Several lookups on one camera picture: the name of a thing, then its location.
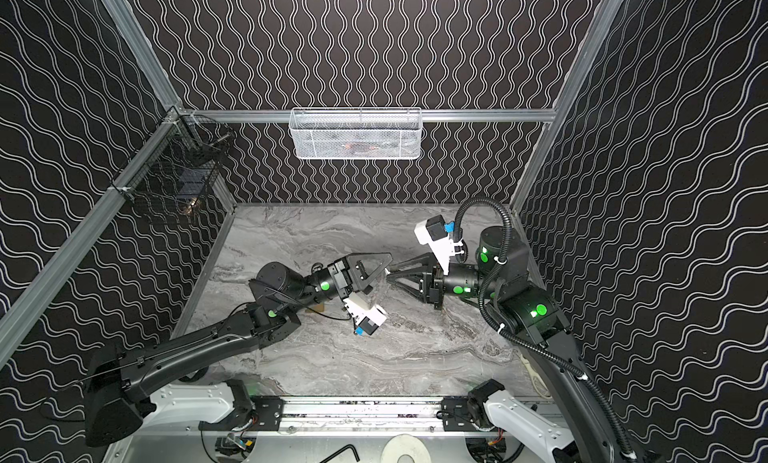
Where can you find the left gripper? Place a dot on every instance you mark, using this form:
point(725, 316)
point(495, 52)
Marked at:
point(348, 276)

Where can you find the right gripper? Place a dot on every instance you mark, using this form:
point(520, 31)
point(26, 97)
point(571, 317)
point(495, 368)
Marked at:
point(429, 285)

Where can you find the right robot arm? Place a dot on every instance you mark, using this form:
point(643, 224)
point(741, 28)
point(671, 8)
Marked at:
point(480, 257)

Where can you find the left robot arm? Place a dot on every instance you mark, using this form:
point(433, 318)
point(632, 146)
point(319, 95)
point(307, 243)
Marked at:
point(120, 381)

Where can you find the black allen key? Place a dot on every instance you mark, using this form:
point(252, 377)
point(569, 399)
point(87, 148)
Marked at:
point(346, 448)

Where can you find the white tape roll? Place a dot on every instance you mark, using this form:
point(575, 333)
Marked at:
point(405, 445)

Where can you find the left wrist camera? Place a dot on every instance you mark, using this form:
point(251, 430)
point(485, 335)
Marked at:
point(367, 317)

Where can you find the white mesh wall basket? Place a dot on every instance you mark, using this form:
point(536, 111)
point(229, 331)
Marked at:
point(356, 133)

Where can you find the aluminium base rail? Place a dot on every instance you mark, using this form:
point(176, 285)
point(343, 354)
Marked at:
point(310, 415)

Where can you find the black wire wall basket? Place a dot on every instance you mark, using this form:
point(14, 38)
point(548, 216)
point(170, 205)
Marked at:
point(176, 184)

